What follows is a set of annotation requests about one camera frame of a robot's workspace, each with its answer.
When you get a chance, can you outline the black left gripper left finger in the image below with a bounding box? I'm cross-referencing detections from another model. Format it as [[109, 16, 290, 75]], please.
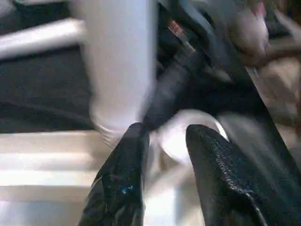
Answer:
[[78, 122, 151, 226]]

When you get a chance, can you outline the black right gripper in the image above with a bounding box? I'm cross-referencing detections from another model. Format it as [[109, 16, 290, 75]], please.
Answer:
[[140, 0, 236, 133]]

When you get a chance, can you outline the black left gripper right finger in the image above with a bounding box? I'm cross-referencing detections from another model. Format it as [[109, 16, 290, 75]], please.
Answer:
[[185, 123, 301, 226]]

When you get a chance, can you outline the white plastic table top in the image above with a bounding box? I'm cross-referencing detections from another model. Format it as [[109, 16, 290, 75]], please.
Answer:
[[0, 108, 232, 226]]

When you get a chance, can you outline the black work mat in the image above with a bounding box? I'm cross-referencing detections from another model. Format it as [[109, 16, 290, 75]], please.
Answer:
[[0, 0, 301, 189]]

